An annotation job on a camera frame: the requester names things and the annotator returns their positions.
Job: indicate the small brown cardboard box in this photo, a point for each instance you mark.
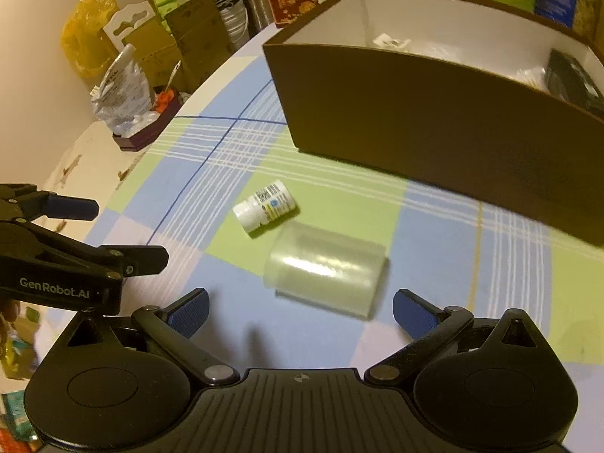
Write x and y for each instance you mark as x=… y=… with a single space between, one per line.
x=151 y=61

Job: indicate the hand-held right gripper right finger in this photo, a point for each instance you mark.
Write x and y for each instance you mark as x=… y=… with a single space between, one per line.
x=413 y=312

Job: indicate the brown cardboard storage box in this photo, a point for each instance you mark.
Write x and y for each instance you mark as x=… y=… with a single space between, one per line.
x=401 y=113

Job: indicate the translucent plastic container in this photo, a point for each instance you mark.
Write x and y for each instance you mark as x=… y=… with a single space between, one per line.
x=325 y=269

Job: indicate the cream floral cloth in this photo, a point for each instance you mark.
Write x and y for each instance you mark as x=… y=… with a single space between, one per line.
x=85 y=160

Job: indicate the orange item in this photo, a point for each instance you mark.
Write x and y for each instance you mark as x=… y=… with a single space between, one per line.
x=165 y=99

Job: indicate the dark red tray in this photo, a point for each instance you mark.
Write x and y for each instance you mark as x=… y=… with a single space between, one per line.
x=151 y=127

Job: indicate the stack of metal basins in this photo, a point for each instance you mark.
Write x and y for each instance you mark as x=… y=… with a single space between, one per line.
x=233 y=19

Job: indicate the checked cloth desktop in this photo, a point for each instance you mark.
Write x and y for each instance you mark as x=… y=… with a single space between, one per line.
x=330 y=198

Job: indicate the yellow plastic bag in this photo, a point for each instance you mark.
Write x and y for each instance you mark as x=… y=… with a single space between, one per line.
x=85 y=33

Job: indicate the green tissue pack bundle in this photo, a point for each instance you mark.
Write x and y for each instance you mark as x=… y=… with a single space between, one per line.
x=165 y=0

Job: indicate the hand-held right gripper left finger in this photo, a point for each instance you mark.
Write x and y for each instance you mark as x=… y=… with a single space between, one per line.
x=188 y=310

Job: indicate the large brown cardboard box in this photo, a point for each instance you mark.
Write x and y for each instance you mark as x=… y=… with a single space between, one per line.
x=198 y=37

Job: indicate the silver foil bag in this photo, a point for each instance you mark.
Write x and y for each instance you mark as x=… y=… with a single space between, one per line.
x=120 y=89

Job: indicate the pile of colourful packets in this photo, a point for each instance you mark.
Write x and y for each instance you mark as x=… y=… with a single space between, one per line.
x=14 y=363

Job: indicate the white pill bottle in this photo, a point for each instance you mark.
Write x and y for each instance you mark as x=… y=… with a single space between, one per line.
x=264 y=205

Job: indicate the person's left hand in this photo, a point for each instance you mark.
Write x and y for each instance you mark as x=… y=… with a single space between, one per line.
x=8 y=312

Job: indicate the black product box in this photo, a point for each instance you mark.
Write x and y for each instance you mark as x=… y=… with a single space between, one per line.
x=571 y=80

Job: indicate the white hair claw clip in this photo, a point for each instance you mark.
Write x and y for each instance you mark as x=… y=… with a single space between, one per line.
x=389 y=40

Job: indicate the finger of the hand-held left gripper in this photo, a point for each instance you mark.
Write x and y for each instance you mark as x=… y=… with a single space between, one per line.
x=73 y=207
x=137 y=259

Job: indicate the thin metal stick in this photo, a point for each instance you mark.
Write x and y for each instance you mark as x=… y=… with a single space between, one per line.
x=173 y=75

